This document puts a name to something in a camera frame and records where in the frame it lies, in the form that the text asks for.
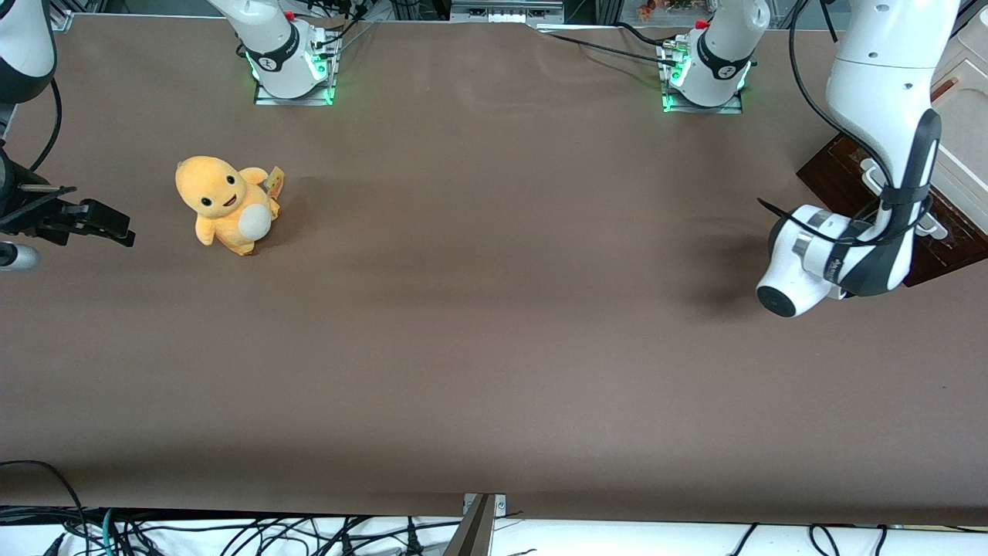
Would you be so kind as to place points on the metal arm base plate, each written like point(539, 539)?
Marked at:
point(266, 96)
point(733, 106)

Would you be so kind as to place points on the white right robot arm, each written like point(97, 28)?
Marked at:
point(274, 46)

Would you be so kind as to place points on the metal mount bracket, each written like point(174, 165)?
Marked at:
point(475, 533)

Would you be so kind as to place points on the white power strip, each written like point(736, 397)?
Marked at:
point(505, 14)

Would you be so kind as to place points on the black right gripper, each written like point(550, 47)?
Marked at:
point(17, 207)

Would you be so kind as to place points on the aluminium frame profile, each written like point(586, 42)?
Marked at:
point(62, 19)

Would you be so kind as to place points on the orange plush toy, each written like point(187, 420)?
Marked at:
point(224, 205)

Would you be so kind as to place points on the yellow paper hang tag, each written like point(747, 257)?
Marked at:
point(275, 179)

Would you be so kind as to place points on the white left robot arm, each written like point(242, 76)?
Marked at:
point(872, 77)

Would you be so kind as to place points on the small orange figure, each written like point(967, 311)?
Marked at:
point(645, 9)

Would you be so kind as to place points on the brown table cover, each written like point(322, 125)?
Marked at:
point(494, 309)

